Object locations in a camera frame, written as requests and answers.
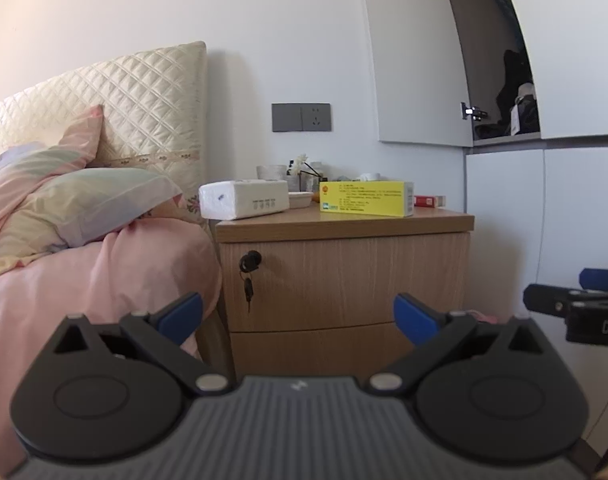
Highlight dark clothes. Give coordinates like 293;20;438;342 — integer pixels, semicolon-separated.
474;49;541;140

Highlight grey wall switch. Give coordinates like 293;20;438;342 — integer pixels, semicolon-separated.
272;103;303;133

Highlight white tissue pack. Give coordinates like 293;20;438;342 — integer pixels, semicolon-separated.
199;179;291;221

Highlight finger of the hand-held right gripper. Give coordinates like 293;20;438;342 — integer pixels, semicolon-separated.
579;268;608;293
524;283;608;317

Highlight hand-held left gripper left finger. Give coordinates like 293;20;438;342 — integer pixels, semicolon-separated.
52;292;233;397

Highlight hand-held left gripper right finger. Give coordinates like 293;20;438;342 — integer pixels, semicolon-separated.
369;292;555;397

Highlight pink blanket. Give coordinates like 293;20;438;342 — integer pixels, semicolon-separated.
0;195;223;476

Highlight pink striped pillow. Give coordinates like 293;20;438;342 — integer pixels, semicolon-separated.
0;104;105;261

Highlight white open wardrobe door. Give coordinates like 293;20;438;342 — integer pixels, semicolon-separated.
359;0;475;149

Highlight black drawer key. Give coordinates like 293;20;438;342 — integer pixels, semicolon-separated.
239;249;263;316

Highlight pastel pillow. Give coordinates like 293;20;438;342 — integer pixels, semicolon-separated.
0;167;185;262

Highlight pink cloth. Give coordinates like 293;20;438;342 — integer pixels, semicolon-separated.
464;309;499;326

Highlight wooden nightstand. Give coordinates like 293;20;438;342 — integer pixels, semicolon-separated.
215;205;475;382

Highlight yellow medicine box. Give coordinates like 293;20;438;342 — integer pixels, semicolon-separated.
320;180;415;218

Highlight cream quilted headboard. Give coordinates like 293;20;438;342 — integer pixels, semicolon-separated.
0;41;209;222

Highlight grey wall socket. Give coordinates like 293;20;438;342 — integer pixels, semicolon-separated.
301;103;331;132

